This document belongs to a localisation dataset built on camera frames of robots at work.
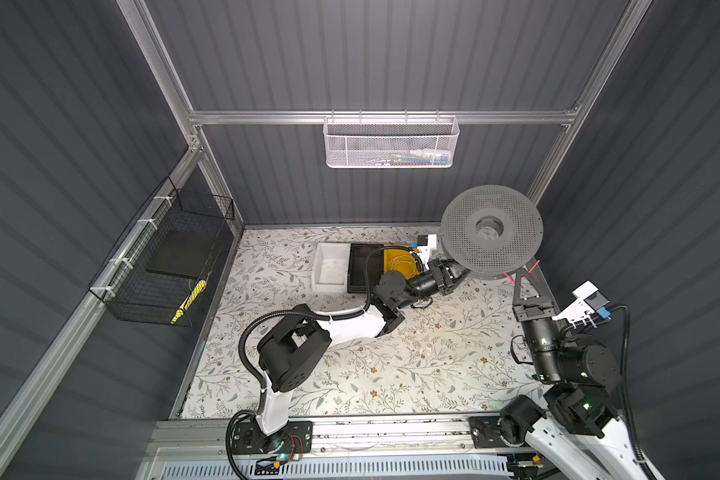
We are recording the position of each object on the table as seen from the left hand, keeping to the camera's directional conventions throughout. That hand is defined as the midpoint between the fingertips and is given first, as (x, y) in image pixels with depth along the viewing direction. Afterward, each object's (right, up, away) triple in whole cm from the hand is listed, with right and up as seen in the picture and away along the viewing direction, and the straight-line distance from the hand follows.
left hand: (476, 260), depth 63 cm
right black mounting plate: (+6, -43, +11) cm, 45 cm away
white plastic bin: (-37, -4, +44) cm, 57 cm away
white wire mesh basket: (-13, +48, +60) cm, 78 cm away
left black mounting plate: (-53, -44, +10) cm, 69 cm away
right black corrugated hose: (+19, -26, -16) cm, 36 cm away
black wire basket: (-76, -7, +2) cm, 76 cm away
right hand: (+7, -3, -7) cm, 10 cm away
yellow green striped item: (-65, -9, +5) cm, 66 cm away
